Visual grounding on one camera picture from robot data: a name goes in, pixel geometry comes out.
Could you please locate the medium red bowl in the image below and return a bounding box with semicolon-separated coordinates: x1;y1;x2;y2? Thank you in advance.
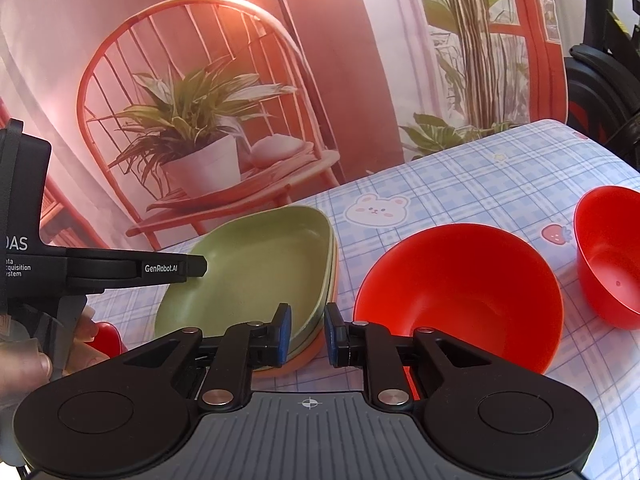
89;322;128;358

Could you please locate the green plate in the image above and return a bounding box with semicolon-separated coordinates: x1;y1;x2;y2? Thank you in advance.
154;205;335;350

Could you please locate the large red bowl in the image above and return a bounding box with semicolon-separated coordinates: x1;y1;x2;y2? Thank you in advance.
352;223;564;373

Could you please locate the person's left hand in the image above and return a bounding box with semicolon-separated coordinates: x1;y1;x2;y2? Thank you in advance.
1;307;107;408

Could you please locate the orange square plate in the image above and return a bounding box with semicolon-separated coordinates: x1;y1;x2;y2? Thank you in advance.
254;250;338;379

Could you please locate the printed room backdrop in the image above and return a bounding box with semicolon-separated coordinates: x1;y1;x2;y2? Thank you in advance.
1;0;568;250

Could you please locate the blue plaid tablecloth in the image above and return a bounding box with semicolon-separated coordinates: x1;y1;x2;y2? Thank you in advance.
89;120;639;479

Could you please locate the small red bowl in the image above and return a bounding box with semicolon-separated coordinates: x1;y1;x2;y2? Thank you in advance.
574;185;640;330

